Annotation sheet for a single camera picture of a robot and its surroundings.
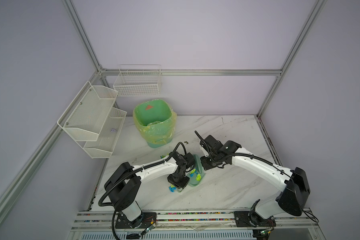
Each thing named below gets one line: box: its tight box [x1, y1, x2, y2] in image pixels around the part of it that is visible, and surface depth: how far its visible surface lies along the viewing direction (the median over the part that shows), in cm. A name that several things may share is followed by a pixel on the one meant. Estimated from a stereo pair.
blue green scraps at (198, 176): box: [189, 168, 202, 181], surface depth 89 cm
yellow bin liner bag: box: [133, 99, 177, 144], surface depth 88 cm
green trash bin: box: [133, 99, 177, 148], surface depth 92 cm
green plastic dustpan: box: [187, 154, 206, 186], surface depth 88 cm
